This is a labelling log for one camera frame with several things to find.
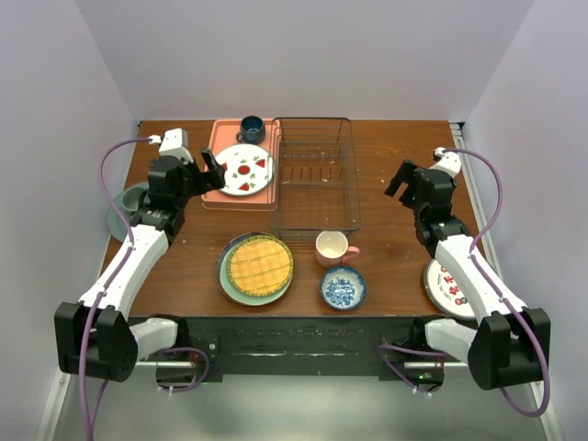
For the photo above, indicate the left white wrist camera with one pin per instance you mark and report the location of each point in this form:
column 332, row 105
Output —
column 173, row 143

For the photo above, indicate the dark blue mug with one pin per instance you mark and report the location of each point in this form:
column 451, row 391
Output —
column 252, row 130

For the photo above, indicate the aluminium frame rail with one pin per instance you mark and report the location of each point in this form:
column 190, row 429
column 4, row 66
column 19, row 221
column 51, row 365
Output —
column 549, row 420

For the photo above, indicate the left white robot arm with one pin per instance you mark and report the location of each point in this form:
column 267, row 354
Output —
column 93, row 336

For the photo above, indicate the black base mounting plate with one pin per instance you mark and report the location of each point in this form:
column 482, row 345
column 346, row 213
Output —
column 312, row 346

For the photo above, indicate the pink ceramic mug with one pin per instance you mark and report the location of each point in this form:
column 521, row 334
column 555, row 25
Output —
column 333, row 249

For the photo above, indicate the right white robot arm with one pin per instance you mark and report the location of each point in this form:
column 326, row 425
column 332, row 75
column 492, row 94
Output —
column 510, row 343

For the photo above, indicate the white watermelon pattern plate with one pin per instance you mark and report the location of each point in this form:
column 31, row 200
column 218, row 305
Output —
column 248, row 169

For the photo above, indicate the pink plastic tray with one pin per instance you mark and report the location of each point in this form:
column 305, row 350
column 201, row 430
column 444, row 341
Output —
column 224, row 135

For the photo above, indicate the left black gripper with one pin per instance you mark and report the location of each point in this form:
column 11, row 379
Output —
column 214, row 178

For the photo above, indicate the yellow woven bamboo plate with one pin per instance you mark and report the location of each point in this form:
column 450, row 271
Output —
column 260, row 266

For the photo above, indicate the grey metal mug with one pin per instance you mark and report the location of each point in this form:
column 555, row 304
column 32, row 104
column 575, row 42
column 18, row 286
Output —
column 131, row 199

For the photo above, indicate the white plate red characters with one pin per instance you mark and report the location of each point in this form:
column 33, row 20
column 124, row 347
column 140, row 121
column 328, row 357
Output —
column 445, row 293

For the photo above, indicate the black wire dish rack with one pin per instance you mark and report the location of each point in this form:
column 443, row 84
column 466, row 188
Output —
column 316, row 178

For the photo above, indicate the light green flower plate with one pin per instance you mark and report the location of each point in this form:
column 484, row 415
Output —
column 232, row 293

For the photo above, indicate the dark teal plate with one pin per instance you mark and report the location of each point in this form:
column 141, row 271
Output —
column 222, row 266

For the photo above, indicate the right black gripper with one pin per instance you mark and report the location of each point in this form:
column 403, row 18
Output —
column 408, row 172

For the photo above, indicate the blue white porcelain bowl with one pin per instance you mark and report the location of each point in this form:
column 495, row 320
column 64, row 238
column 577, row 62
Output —
column 342, row 288

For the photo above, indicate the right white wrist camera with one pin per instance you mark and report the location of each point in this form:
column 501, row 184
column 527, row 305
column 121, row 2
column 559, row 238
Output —
column 447, row 161

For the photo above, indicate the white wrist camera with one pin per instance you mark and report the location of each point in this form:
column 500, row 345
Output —
column 447, row 161
column 173, row 143

